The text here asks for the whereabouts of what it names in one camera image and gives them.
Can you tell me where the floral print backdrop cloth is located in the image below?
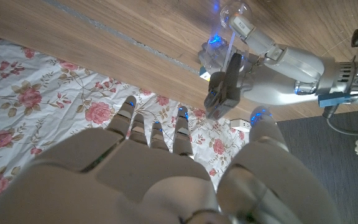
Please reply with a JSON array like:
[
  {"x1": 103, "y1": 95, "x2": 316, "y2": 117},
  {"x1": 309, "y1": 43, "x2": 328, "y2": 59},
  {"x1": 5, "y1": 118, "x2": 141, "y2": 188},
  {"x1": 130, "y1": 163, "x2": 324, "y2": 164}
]
[{"x1": 0, "y1": 30, "x2": 254, "y2": 215}]

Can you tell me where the white power strip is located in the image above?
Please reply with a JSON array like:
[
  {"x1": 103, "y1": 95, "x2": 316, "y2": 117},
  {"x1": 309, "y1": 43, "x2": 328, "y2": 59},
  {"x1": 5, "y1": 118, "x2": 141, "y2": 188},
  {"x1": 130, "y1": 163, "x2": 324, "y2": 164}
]
[{"x1": 230, "y1": 118, "x2": 252, "y2": 133}]

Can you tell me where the clear plastic spray bottle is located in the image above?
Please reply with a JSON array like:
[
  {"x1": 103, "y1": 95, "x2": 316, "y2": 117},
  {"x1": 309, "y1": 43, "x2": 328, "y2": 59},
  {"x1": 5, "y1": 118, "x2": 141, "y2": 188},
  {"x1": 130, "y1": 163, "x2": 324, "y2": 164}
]
[{"x1": 203, "y1": 0, "x2": 254, "y2": 74}]

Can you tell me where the black spray trigger top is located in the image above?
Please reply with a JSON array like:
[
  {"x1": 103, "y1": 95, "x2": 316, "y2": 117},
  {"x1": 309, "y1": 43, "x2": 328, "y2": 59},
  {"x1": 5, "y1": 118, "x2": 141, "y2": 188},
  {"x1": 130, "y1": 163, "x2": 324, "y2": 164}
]
[{"x1": 203, "y1": 52, "x2": 244, "y2": 121}]

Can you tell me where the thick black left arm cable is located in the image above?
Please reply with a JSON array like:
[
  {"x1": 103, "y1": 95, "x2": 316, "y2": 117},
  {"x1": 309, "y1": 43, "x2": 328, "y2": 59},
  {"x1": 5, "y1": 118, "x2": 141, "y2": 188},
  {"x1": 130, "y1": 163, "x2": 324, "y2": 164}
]
[{"x1": 321, "y1": 105, "x2": 358, "y2": 136}]

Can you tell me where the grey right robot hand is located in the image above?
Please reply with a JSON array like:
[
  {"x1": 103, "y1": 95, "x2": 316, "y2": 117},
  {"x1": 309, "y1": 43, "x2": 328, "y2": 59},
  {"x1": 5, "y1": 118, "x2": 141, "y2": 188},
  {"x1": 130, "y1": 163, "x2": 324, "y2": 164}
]
[{"x1": 0, "y1": 95, "x2": 343, "y2": 224}]

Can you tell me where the multicoloured Rubik's cube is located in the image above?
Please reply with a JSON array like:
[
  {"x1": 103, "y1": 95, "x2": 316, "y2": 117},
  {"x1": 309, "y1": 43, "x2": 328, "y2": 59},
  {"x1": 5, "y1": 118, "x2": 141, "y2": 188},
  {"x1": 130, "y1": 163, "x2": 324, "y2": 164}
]
[{"x1": 199, "y1": 65, "x2": 211, "y2": 82}]

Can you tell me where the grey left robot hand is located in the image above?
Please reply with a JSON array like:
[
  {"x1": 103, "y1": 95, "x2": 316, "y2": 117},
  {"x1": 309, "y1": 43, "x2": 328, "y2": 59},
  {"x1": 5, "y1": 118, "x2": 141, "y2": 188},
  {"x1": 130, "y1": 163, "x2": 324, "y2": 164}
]
[{"x1": 197, "y1": 14, "x2": 338, "y2": 106}]

